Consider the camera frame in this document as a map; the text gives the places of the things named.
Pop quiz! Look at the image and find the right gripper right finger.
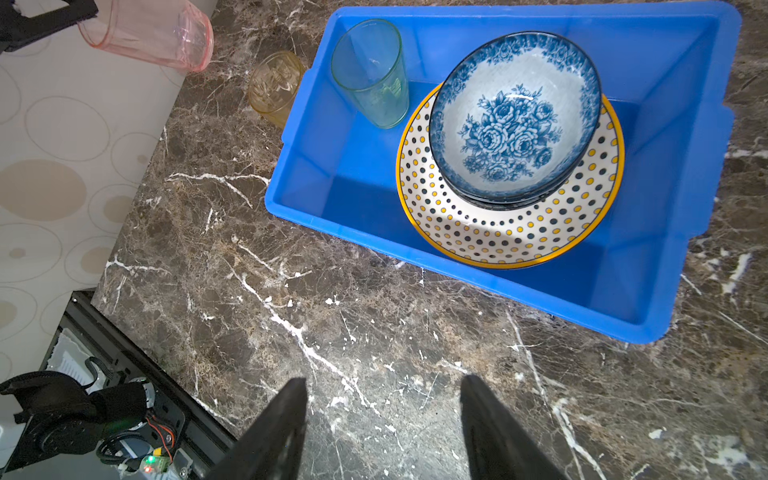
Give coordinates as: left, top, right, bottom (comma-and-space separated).
460, 375, 564, 479

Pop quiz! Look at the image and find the dotted yellow rim plate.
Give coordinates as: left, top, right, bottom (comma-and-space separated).
396, 89, 626, 269

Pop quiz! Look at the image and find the pink transparent cup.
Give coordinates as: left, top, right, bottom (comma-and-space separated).
78, 0, 214, 72

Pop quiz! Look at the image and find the green transparent cup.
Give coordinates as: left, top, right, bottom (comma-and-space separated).
331, 19, 410, 129

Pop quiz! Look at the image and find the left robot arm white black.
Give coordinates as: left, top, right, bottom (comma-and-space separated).
1, 1, 152, 473

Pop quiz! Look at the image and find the yellow transparent cup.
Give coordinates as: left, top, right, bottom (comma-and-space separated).
247, 51, 306, 128

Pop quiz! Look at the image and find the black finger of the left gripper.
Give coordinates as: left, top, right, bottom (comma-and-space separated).
1, 0, 99, 53

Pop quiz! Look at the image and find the blue floral ceramic bowl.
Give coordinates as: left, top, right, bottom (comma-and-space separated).
448, 160, 583, 211

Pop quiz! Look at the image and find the blue plastic bin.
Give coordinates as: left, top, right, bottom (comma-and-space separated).
265, 1, 742, 344

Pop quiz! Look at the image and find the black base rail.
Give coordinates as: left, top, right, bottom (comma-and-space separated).
40, 291, 235, 479

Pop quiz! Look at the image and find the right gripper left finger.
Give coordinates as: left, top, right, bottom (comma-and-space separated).
205, 377, 308, 480

